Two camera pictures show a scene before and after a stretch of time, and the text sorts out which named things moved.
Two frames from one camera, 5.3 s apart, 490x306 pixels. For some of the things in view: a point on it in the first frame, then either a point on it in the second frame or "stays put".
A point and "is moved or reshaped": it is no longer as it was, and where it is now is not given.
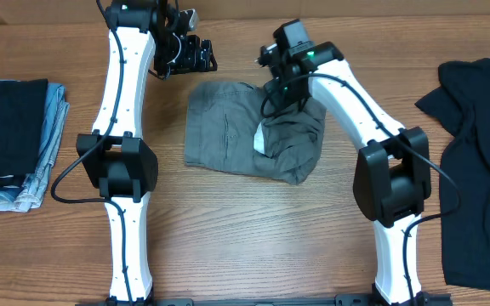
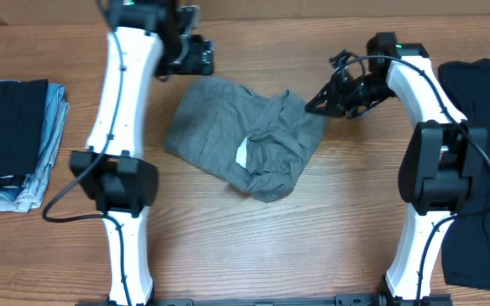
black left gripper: (202, 54) stays put
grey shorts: (226, 130) is moved or reshaped
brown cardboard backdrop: (68, 11) stays put
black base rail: (342, 300) stays put
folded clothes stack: (26, 197) stays put
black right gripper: (280, 91) to (343, 94)
